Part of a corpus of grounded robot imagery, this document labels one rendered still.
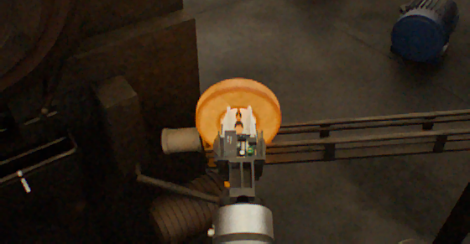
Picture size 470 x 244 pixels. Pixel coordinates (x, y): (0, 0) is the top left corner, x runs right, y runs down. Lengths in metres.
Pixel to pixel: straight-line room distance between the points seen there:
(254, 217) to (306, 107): 1.54
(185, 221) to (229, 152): 0.41
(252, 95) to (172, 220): 0.41
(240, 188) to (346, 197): 1.16
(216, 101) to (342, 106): 1.47
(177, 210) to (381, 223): 0.93
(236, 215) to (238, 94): 0.22
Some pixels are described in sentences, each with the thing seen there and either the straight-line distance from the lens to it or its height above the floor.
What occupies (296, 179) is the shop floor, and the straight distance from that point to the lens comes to 1.75.
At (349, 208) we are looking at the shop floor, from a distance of 1.70.
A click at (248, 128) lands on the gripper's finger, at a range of 0.70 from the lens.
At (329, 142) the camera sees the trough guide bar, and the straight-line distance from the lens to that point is 0.91.
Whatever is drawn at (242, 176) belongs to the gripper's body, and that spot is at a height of 0.87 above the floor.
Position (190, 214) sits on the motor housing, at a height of 0.52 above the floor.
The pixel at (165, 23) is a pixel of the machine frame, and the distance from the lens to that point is 0.97.
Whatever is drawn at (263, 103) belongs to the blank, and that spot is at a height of 0.87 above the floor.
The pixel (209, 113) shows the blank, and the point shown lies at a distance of 0.73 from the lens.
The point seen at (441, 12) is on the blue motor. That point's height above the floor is 0.33.
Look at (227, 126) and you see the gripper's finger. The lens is 0.69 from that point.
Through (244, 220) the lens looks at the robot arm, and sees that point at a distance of 0.58.
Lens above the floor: 1.33
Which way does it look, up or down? 41 degrees down
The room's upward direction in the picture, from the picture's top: straight up
